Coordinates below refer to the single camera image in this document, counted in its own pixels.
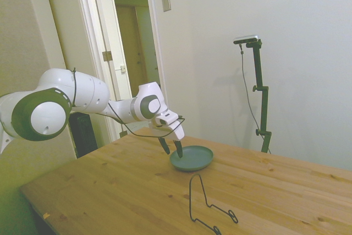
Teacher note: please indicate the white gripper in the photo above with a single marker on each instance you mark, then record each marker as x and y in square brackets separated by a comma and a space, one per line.
[176, 131]

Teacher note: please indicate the teal round plate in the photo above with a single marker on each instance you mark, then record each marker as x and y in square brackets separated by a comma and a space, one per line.
[196, 159]

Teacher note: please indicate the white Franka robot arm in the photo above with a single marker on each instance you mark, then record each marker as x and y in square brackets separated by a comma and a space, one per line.
[90, 92]

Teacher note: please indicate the metal door latch plate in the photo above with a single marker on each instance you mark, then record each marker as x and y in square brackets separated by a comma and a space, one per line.
[123, 68]

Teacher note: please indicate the metal door hinge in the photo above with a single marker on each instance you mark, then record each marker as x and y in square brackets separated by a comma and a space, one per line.
[107, 55]

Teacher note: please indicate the white door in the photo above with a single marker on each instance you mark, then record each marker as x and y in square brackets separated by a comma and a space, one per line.
[115, 37]

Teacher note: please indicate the small orange tape piece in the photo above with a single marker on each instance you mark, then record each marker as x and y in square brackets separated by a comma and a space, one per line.
[46, 215]

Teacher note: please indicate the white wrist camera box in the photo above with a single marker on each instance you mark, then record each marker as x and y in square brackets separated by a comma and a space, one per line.
[166, 118]

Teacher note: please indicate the dark green camera stand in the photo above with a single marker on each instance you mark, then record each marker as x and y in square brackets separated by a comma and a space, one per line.
[263, 103]

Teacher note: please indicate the white door frame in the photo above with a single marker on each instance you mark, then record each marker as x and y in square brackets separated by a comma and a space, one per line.
[156, 39]

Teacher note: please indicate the silver exterior camera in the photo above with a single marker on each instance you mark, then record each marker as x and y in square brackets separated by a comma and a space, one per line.
[246, 38]

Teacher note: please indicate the beige wall switch plate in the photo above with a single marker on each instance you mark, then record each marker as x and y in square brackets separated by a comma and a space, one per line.
[165, 2]

